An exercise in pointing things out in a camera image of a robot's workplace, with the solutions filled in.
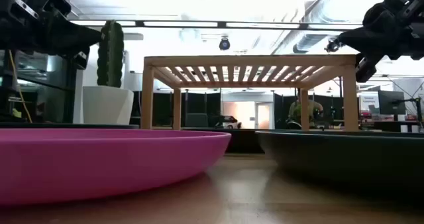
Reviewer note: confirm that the dark grey bin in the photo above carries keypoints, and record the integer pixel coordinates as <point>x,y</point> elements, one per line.
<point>196,119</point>

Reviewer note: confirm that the white poster sign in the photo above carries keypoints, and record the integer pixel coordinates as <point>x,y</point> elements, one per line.
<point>369,101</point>

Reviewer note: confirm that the pink plate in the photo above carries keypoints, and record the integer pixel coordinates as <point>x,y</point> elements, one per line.
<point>99,161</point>

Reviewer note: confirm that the person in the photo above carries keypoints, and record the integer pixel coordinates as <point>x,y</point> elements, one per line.
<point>295,113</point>

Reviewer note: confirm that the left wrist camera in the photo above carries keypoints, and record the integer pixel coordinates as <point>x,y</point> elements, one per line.
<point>53,0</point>

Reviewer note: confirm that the black partition panel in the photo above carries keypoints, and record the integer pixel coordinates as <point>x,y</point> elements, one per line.
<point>281,108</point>
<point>202,103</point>

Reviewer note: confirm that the black computer monitor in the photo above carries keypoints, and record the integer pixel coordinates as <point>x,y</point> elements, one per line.
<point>391,103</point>

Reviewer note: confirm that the dark green plate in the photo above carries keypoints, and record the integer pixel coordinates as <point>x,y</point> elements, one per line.
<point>348,157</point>

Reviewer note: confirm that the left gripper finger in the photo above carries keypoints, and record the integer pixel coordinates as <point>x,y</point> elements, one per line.
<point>83,33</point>
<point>83,45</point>

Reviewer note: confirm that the black overhead camera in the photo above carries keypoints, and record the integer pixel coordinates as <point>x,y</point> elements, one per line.
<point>224,44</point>

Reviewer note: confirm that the wooden slatted shelf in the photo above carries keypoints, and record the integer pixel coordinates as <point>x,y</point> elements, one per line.
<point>248,61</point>

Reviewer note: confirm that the white plant pot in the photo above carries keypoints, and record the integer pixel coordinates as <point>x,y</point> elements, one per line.
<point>106,104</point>

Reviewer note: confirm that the black shelving unit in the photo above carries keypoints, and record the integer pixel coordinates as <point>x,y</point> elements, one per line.
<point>49,94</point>

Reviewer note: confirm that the green cactus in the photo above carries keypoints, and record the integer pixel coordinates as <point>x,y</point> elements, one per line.
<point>111,51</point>

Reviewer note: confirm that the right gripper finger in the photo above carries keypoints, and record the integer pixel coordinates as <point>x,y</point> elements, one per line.
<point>357,47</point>
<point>356,35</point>

